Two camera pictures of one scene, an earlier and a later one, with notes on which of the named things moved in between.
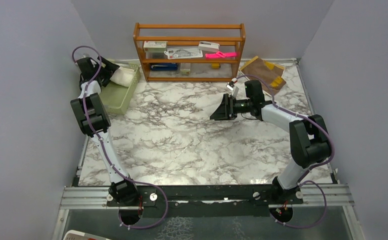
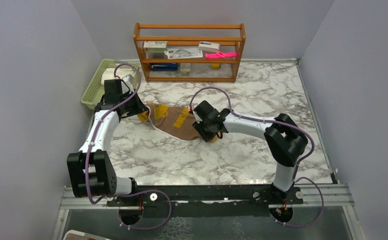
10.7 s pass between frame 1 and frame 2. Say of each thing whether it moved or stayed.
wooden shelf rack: stayed
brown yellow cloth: moved
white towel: stayed
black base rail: stayed
